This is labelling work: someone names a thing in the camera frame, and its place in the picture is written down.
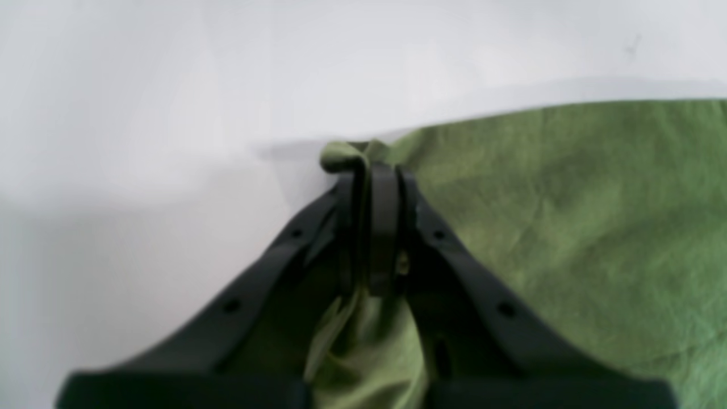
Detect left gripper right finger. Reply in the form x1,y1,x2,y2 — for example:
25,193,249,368
367,164,678,408

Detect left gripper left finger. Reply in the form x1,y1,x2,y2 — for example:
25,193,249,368
56,170,362,408

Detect olive green T-shirt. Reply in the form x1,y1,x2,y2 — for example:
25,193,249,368
302,100,725,408

